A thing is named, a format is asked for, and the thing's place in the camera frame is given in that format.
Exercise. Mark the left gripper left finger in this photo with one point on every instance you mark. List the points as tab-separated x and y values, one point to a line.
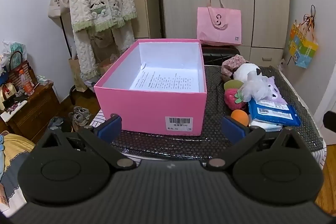
99	139

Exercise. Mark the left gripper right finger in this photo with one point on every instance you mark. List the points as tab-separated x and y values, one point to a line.
243	140

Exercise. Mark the orange makeup sponge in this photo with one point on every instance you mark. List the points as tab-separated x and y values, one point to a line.
240	116

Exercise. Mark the pink strawberry plush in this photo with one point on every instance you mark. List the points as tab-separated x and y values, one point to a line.
233	99

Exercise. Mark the blue wet wipes pack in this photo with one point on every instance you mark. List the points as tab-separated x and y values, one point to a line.
273	112

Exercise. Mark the white mesh bath pouf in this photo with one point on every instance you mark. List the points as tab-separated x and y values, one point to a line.
256	87

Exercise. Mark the green makeup sponge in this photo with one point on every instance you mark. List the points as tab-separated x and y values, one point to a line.
232	84

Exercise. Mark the white round plush toy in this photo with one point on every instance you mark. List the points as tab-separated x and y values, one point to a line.
241	74

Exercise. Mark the purple plush toy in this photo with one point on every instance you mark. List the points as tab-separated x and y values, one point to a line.
274	94

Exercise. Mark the pair of sneakers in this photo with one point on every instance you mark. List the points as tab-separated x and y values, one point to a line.
80	116

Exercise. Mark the brown paper bag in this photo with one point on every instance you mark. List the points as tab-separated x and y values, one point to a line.
75	69

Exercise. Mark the wooden nightstand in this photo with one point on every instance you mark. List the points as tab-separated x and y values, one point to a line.
32	119

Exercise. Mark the pink cardboard box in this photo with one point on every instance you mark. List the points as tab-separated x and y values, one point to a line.
163	113

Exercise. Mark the printed paper sheet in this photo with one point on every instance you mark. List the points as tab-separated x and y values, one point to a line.
166	80

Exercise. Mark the black suitcase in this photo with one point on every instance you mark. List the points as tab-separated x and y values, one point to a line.
216	55

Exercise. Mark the orange drink bottle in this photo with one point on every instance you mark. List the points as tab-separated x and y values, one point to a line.
26	83

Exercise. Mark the colourful gift bag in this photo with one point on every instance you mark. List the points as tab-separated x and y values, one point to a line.
302	42

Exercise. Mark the pink paper shopping bag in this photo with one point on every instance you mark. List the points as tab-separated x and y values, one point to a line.
219	26

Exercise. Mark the cream fleece jacket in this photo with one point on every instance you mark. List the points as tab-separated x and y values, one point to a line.
90	18

